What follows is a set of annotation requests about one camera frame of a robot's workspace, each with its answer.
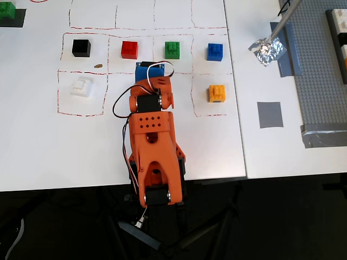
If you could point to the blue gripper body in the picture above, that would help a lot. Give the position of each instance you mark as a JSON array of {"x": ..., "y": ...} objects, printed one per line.
[{"x": 148, "y": 73}]

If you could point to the white lego block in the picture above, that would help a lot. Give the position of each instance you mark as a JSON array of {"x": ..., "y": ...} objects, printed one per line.
[{"x": 80, "y": 87}]

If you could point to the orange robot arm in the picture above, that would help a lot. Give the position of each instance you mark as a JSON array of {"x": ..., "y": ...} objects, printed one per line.
[{"x": 151, "y": 135}]

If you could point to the red lego block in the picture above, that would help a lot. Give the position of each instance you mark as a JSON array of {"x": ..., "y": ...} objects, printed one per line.
[{"x": 129, "y": 50}]

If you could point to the green lego block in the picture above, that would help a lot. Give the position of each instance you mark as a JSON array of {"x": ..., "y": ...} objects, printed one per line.
[
  {"x": 6, "y": 10},
  {"x": 172, "y": 50}
]

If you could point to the black lego block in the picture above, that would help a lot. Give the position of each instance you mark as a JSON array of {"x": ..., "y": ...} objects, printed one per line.
[{"x": 80, "y": 48}]

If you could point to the blue lego block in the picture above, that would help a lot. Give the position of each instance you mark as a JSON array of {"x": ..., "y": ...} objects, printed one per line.
[{"x": 215, "y": 52}]

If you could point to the orange lego block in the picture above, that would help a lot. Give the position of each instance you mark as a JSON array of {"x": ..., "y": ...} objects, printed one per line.
[{"x": 217, "y": 94}]

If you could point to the black square marker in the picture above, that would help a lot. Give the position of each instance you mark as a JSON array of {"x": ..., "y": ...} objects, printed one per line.
[{"x": 20, "y": 19}]

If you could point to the grey square marker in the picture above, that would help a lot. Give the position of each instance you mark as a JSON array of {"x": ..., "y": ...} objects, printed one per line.
[{"x": 270, "y": 115}]

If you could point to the crumpled aluminium foil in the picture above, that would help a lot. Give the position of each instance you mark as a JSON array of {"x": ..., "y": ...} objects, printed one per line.
[{"x": 267, "y": 52}]

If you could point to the blue-grey tape strip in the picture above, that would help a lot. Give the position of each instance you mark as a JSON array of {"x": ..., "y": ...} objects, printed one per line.
[{"x": 290, "y": 67}]

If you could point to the metal pole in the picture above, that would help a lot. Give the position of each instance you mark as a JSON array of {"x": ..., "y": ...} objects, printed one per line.
[{"x": 284, "y": 21}]

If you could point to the grey flat bar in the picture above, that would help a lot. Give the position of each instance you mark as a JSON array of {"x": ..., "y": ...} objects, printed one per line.
[{"x": 141, "y": 235}]

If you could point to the grey lego baseplate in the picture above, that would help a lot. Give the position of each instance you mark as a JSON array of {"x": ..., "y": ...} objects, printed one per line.
[{"x": 314, "y": 81}]

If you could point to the silver duct tape strip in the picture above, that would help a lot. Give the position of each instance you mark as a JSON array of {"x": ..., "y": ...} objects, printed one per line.
[{"x": 325, "y": 136}]

